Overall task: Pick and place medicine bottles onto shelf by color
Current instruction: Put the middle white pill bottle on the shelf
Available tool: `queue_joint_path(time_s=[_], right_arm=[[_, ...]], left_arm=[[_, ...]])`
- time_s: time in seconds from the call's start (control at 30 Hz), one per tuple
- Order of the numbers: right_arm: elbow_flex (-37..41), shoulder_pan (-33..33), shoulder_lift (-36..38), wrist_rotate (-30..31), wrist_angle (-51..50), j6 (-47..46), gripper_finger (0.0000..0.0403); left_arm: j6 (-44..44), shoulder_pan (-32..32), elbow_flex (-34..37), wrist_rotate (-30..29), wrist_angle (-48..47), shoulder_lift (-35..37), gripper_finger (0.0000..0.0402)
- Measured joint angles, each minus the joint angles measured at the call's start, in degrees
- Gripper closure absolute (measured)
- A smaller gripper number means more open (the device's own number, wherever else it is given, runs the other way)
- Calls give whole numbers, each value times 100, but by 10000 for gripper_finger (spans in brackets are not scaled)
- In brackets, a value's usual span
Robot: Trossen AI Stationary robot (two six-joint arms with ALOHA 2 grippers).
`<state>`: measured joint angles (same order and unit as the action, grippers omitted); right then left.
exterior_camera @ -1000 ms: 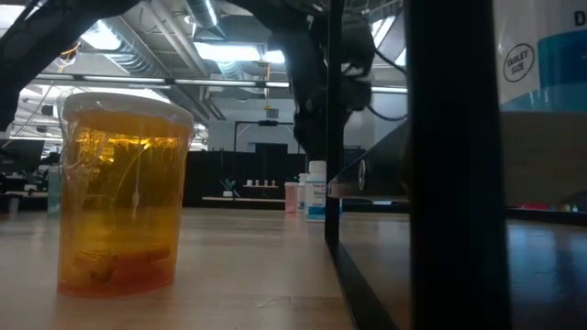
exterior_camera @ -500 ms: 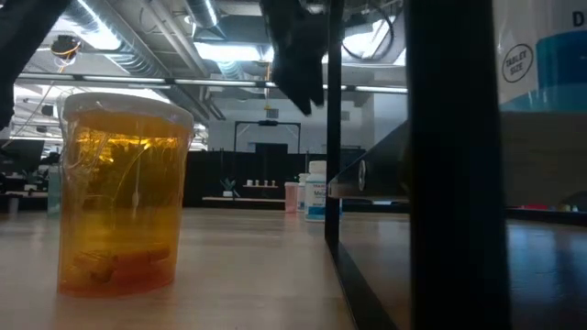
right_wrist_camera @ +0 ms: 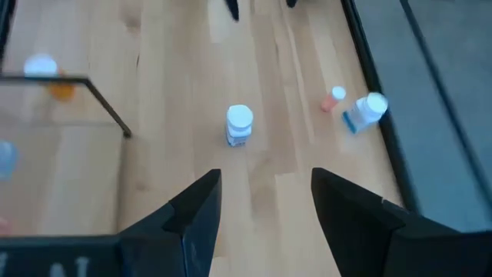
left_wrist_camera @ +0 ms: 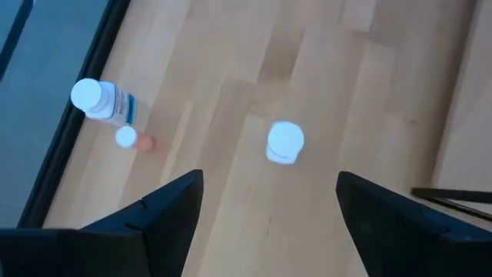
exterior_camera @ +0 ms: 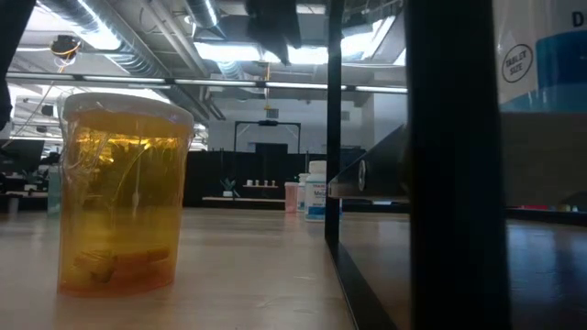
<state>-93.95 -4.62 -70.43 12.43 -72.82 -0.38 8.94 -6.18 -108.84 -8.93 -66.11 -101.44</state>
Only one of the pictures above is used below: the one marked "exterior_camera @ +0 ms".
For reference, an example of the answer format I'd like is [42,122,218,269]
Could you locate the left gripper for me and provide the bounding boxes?
[245,0,303,66]

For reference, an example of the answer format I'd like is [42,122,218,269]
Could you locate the large amber pill bottle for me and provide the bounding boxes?
[57,93,195,298]

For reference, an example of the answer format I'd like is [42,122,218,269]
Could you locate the small background wooden shelf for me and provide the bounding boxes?
[242,179,280,190]

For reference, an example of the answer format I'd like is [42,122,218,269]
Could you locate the bright ceiling lamp panel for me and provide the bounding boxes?
[194,41,261,63]
[263,44,329,65]

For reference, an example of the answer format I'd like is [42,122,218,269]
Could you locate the grey ceiling unit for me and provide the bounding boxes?
[300,4,327,41]

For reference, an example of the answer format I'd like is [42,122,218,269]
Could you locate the long ceiling light strip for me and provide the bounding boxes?
[6,71,409,95]

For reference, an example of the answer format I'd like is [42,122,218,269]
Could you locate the bright ceiling skylight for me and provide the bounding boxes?
[341,16,409,66]

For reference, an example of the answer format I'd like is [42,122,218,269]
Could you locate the small background potted plant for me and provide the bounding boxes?
[219,177,238,198]

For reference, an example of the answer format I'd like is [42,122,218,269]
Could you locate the small pink pill bottle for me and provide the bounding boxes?
[283,181,300,214]

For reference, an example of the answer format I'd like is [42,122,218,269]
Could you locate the background wooden table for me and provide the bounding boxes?
[202,195,286,204]

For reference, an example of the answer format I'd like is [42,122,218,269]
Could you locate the clear small cup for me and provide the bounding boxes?
[47,164,63,216]

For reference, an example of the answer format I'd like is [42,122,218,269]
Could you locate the dark background monitor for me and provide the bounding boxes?
[0,139,46,178]

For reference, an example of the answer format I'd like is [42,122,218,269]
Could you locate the black background rig frame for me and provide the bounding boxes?
[233,119,303,155]

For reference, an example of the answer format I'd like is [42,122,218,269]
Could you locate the silver round ventilation duct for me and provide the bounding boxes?
[185,0,221,29]

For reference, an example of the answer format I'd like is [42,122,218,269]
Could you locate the silver spiral ventilation duct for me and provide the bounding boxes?
[39,0,173,80]

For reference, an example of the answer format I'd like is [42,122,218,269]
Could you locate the black partition wall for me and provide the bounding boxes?
[183,148,368,210]

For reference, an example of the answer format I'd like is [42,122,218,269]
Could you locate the black ceiling camera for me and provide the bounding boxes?
[50,34,83,61]

